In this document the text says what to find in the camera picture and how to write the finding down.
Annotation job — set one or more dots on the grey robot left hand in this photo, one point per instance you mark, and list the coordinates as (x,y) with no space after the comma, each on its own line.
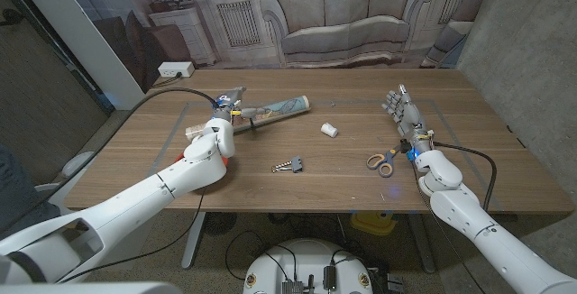
(227,104)

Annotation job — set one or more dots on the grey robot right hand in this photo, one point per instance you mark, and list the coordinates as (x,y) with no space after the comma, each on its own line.
(411,118)

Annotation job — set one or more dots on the black band around map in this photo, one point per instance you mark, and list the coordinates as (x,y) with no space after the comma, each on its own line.
(251,125)

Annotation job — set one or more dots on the paper map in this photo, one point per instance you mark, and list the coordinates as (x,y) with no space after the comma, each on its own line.
(284,106)

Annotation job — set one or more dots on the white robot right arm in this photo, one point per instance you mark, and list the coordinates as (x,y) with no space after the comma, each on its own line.
(473,222)

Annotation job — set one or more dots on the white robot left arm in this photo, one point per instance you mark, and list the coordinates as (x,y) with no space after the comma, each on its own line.
(135,204)

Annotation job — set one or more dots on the red bowl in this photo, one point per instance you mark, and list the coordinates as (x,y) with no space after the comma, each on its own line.
(179,156)

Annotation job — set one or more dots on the black binder clip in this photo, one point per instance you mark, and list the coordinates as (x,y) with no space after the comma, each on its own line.
(296,164)

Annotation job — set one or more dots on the small white cylinder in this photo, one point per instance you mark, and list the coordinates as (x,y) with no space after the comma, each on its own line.
(329,130)

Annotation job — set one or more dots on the yellow floor object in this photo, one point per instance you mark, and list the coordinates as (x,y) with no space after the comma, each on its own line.
(374,224)

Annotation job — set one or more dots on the black round floor fan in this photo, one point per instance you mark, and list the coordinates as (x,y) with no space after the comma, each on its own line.
(219,223)

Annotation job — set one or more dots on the printed living room backdrop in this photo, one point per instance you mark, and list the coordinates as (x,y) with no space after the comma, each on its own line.
(342,14)

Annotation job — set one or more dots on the white table leg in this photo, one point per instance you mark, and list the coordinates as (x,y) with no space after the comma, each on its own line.
(193,244)
(421,244)

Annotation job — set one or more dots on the white floor stand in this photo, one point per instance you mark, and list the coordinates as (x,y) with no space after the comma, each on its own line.
(74,165)

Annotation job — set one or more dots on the white robot torso base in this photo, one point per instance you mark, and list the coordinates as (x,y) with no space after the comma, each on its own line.
(306,258)

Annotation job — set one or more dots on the person leg in jeans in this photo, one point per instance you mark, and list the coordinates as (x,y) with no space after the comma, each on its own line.
(18,195)

